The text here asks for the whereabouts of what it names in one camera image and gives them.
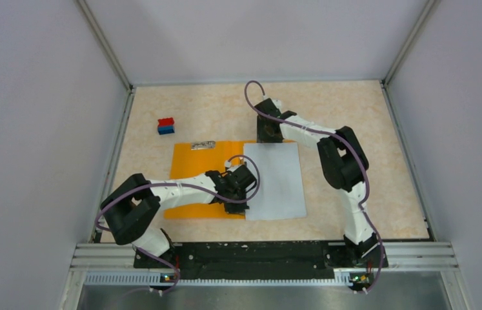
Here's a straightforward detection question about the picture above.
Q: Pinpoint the white paper sheets stack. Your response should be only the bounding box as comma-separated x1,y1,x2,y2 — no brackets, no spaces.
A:
243,142,307,221

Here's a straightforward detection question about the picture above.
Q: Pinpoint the orange clip file folder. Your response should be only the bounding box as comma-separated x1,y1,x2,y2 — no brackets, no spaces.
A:
164,141,307,222

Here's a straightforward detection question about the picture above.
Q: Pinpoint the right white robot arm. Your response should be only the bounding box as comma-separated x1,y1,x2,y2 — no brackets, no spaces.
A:
254,98,378,266

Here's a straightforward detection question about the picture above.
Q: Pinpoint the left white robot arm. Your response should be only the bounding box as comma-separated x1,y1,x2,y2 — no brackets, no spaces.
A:
96,164,260,267

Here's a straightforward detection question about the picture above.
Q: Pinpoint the silver metal folder clip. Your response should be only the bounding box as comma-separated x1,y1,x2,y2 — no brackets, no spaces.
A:
190,140,216,150

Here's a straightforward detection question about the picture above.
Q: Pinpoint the red and blue toy brick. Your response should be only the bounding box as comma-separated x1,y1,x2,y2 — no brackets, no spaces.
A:
157,118,175,135

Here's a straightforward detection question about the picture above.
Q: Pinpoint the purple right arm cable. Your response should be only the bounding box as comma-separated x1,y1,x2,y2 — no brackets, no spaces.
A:
244,80,385,294

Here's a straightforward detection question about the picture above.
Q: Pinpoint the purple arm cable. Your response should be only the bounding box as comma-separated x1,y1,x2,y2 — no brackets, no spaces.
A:
94,154,262,296
244,80,385,294

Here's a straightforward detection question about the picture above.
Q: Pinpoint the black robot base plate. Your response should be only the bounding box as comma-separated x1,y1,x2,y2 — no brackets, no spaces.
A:
134,239,389,282

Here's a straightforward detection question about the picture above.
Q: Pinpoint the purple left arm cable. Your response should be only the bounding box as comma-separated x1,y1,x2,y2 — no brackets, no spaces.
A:
94,154,262,296

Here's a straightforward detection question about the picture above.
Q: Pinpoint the white slotted cable duct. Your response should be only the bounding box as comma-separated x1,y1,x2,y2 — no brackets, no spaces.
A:
84,271,352,287

